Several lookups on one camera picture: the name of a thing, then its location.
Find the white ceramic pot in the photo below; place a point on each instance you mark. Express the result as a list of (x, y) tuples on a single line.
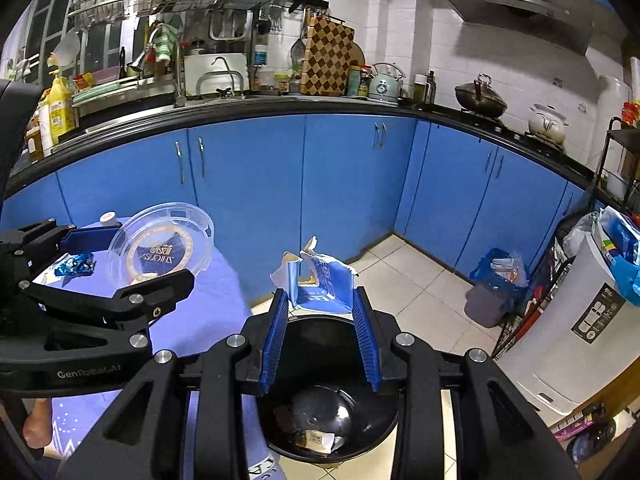
[(547, 125)]

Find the green tin jar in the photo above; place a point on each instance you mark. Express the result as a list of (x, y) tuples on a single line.
[(354, 82)]

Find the black trash bin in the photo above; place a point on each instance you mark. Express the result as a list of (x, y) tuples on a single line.
[(325, 360)]

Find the dark glass bottle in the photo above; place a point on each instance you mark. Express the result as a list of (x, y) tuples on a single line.
[(430, 87)]

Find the paper scrap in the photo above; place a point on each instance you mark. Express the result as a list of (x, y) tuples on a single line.
[(315, 441)]

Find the checkered wooden cutting board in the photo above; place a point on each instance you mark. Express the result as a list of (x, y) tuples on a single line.
[(327, 55)]

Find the hanging metal strainer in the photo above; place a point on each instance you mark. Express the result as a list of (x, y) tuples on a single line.
[(298, 50)]

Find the mint green kettle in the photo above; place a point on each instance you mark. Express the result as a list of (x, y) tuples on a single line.
[(384, 85)]

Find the torn blue paper carton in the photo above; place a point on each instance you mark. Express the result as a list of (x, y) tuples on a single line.
[(325, 285)]

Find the steel range hood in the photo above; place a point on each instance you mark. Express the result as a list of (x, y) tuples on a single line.
[(520, 12)]

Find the blue foil candy wrapper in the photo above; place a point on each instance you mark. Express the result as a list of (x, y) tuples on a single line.
[(74, 265)]

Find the purple patterned tablecloth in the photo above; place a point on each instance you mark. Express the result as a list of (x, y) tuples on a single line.
[(210, 310)]

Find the tall steel faucet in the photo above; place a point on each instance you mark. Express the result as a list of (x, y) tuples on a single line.
[(178, 75)]

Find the white box appliance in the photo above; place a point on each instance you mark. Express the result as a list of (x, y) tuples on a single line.
[(560, 340)]

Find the blue plastic bag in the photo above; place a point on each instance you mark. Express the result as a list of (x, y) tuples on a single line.
[(620, 250)]

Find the brown bottle white cap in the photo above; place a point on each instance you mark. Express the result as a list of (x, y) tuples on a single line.
[(110, 219)]

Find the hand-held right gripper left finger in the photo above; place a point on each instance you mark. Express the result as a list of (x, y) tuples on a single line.
[(276, 340)]

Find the blue kitchen base cabinets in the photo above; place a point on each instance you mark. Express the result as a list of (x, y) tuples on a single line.
[(340, 180)]

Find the large clear plastic lid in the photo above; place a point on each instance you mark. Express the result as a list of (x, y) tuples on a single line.
[(160, 240)]

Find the grey bin with blue bag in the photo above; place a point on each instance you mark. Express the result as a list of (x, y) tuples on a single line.
[(492, 290)]

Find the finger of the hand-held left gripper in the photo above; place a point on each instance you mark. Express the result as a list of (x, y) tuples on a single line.
[(150, 290), (85, 240)]

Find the person's left hand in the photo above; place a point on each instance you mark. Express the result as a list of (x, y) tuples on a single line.
[(37, 425)]

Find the black metal rack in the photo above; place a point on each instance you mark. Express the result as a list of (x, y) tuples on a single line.
[(607, 160)]

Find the yellow detergent bottle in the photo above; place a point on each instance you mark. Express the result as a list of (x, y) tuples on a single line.
[(61, 110)]

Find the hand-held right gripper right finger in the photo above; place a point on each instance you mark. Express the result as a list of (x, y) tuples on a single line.
[(367, 340)]

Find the purple package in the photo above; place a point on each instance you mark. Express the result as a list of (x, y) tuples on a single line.
[(580, 422)]

